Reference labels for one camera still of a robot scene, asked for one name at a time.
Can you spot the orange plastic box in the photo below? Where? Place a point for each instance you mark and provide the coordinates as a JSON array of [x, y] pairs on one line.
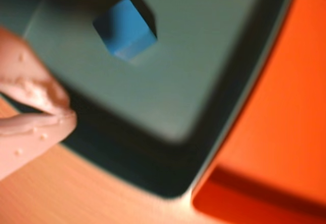
[[293, 81]]

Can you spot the teal plastic box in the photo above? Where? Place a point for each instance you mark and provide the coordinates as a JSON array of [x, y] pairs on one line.
[[152, 94]]

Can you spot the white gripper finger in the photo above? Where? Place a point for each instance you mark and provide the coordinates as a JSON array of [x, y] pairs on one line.
[[30, 140], [25, 71]]

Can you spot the blue cube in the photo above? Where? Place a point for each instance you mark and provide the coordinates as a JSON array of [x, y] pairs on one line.
[[124, 28]]

